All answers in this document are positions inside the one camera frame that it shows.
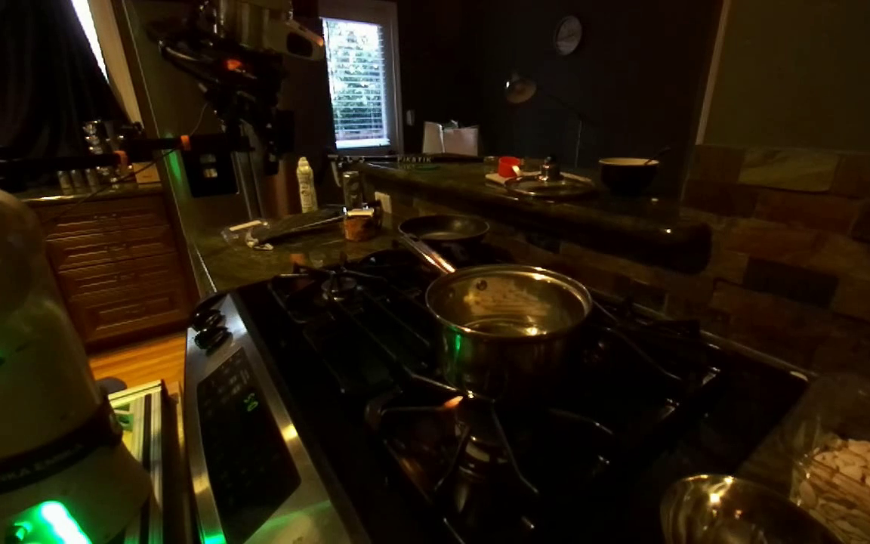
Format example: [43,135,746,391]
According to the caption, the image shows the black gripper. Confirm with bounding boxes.
[206,48,297,129]

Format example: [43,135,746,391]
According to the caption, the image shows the black frying pan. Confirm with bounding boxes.
[396,207,495,254]

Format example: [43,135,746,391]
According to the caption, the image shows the black box white label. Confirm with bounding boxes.
[184,149,238,199]

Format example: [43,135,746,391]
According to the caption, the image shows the white plastic bottle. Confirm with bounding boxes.
[294,155,320,218]

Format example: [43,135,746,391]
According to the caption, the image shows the chrome faucet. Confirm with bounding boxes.
[342,162,373,212]

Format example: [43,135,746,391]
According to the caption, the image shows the kitchen sink with faucet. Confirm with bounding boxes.
[221,204,358,250]

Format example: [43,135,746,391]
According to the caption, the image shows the metal utensil holder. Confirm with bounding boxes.
[79,118,123,162]

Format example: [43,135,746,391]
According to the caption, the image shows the metal dish rack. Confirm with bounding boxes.
[53,162,142,197]

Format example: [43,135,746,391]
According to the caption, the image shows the brown wooden cabinet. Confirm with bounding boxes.
[28,186,201,351]

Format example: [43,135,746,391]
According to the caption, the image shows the black stove knob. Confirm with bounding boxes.
[195,327,235,355]
[190,305,227,332]

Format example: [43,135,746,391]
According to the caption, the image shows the red cup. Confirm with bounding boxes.
[491,155,526,183]

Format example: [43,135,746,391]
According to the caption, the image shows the black gas stove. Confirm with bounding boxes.
[182,239,815,544]

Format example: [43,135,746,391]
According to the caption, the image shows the raised stone bar counter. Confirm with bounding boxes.
[363,159,715,279]

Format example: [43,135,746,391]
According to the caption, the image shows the dark bowl white rim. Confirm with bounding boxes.
[599,155,663,199]

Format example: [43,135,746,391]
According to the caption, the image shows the glass bowl at corner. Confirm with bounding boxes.
[657,467,846,544]

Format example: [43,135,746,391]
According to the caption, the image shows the glass jar white pieces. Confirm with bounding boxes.
[741,370,870,544]

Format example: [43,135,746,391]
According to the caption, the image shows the round wall clock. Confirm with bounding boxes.
[552,11,586,60]

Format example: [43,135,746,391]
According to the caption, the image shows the steel saucepan with handle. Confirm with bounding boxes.
[393,228,595,401]

